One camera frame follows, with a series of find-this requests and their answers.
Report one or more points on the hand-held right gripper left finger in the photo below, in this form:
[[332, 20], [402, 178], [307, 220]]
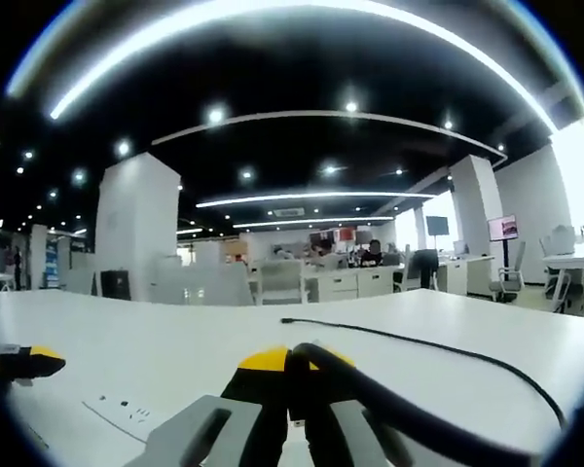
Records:
[[185, 438]]

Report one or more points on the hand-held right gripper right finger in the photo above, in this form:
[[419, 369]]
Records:
[[348, 430]]

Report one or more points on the white USB port panel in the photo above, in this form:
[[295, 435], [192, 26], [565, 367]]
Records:
[[126, 413]]

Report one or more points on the white desk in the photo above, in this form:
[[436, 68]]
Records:
[[175, 340]]

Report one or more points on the black box cabinet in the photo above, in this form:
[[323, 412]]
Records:
[[115, 283]]

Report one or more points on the white drawer cabinet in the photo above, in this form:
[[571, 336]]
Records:
[[338, 284]]

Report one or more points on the white mesh office chair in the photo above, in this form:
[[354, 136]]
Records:
[[281, 282]]

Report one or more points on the dark screen on stand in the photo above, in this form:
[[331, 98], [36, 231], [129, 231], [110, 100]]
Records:
[[437, 226]]

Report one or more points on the white armrest office chair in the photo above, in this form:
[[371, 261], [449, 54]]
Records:
[[511, 275]]

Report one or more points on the thin ceiling light strip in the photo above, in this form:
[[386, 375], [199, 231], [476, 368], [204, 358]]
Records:
[[316, 197]]

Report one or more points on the red screen on stand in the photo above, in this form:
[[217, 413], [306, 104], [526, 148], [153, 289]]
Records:
[[503, 227]]

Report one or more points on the white side table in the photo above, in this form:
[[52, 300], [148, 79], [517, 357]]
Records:
[[572, 260]]

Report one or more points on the grey curved ceiling track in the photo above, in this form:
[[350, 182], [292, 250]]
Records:
[[331, 115]]

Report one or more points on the long bright ceiling light strip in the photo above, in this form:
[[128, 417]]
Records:
[[253, 12]]

